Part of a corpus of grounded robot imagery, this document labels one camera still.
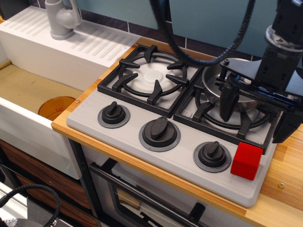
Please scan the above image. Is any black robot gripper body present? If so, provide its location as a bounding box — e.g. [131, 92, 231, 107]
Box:
[219, 58, 303, 110]

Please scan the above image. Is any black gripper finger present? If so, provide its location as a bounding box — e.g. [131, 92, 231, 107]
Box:
[272, 107, 303, 143]
[219, 82, 240, 121]

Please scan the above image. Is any small steel pan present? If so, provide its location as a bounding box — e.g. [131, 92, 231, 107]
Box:
[202, 63, 260, 113]

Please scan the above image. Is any red wooden cube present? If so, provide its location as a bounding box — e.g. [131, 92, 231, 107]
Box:
[231, 142, 263, 181]

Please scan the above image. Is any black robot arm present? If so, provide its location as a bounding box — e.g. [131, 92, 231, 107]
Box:
[218, 0, 303, 143]

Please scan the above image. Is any black right stove knob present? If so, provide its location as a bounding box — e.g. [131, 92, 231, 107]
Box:
[194, 141, 232, 173]

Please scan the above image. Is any black stove knob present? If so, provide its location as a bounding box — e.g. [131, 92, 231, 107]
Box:
[97, 101, 130, 129]
[194, 141, 232, 173]
[139, 116, 181, 152]

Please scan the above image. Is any grey toy stove top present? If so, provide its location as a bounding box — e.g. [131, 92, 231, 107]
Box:
[66, 44, 285, 208]

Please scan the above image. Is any black middle stove knob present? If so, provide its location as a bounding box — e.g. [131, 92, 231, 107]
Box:
[139, 116, 181, 152]

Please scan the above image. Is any black left stove knob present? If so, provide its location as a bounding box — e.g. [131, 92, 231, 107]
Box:
[97, 101, 130, 129]

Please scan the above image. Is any black right burner grate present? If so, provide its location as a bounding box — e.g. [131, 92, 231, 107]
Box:
[173, 79, 278, 153]

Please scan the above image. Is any black burner grate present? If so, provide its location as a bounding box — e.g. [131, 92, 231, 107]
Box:
[98, 45, 203, 118]
[173, 79, 278, 153]

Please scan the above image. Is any black left burner grate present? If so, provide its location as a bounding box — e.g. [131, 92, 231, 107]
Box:
[98, 45, 203, 118]

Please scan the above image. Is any orange plastic plate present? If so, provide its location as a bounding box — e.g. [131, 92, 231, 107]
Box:
[38, 96, 75, 121]

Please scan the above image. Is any grey toy faucet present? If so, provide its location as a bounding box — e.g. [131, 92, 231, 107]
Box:
[45, 0, 81, 40]

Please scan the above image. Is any white toy sink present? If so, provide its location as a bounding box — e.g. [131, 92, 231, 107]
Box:
[0, 6, 139, 179]

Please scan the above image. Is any wooden drawer front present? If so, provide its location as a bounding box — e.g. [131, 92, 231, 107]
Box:
[0, 139, 99, 227]

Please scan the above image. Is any black braided cable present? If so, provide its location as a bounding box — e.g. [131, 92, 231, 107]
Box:
[148, 0, 257, 67]

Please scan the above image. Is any oven door with handle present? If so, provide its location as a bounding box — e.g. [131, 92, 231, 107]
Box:
[89, 157, 237, 227]

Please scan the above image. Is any black cable lower left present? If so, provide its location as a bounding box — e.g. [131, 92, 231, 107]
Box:
[0, 184, 61, 227]

